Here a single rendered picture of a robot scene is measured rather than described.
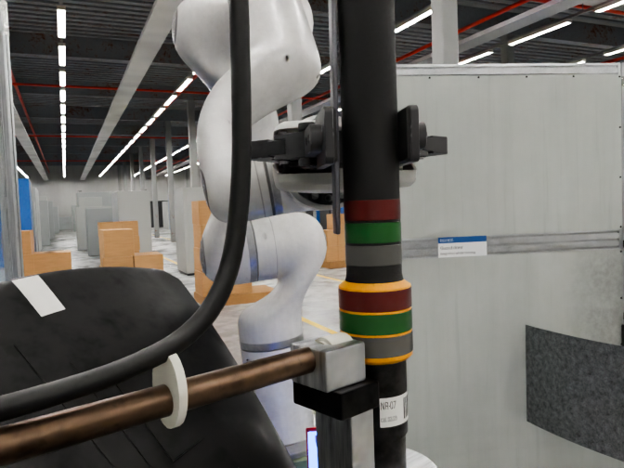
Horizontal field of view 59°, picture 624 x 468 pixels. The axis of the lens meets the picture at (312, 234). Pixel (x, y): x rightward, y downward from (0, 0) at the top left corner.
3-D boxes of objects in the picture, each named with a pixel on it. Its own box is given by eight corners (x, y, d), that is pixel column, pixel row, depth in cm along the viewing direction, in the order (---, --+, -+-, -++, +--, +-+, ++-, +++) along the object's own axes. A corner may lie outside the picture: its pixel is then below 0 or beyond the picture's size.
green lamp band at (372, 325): (379, 340, 30) (378, 318, 30) (324, 329, 33) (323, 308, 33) (427, 326, 33) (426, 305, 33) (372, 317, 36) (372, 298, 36)
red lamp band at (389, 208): (374, 221, 31) (373, 199, 30) (331, 221, 33) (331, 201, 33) (412, 218, 33) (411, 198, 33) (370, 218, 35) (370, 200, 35)
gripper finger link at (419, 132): (425, 168, 38) (462, 160, 31) (380, 170, 38) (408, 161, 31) (423, 122, 38) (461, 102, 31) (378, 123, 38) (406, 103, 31)
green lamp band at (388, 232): (375, 244, 31) (374, 223, 31) (332, 243, 33) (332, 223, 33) (413, 240, 33) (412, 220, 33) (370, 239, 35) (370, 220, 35)
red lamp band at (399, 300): (378, 317, 30) (377, 294, 30) (323, 307, 33) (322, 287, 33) (426, 305, 33) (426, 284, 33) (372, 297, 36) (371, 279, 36)
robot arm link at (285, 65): (165, -11, 65) (200, 197, 50) (298, -33, 67) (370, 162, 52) (182, 50, 73) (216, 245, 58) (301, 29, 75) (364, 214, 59)
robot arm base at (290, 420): (225, 433, 111) (213, 343, 110) (313, 409, 117) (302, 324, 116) (247, 473, 93) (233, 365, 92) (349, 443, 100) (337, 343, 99)
